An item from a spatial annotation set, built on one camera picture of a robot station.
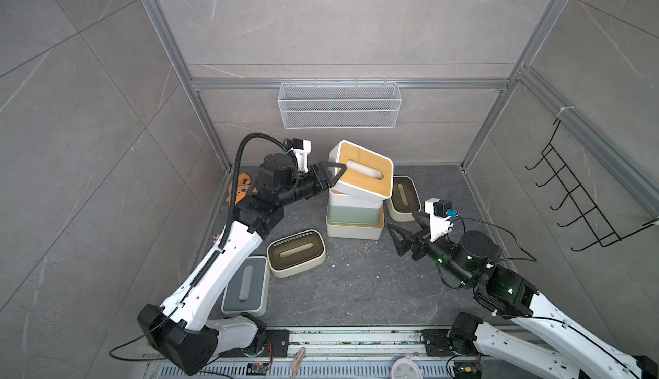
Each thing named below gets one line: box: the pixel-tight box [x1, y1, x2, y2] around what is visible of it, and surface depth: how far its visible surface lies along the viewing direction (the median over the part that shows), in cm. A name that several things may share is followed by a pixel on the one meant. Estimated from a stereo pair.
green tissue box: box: [326, 204, 385, 229], surface depth 90 cm
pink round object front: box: [390, 354, 424, 379], surface depth 69 cm
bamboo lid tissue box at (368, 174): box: [328, 139, 395, 203], surface depth 68 cm
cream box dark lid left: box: [266, 228, 327, 279], surface depth 89 cm
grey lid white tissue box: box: [221, 255, 271, 317], surface depth 81 cm
